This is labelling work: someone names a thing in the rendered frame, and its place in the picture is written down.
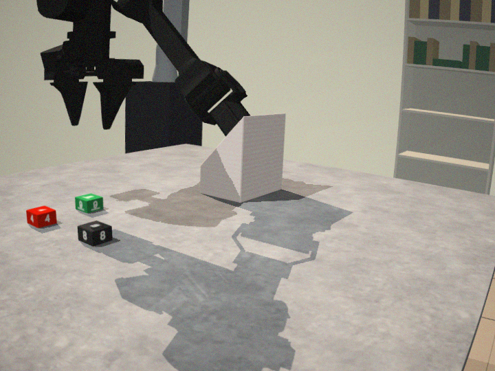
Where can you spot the red block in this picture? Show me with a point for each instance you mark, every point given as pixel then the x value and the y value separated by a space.
pixel 41 216

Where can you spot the green block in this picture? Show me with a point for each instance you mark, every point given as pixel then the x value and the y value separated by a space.
pixel 89 203

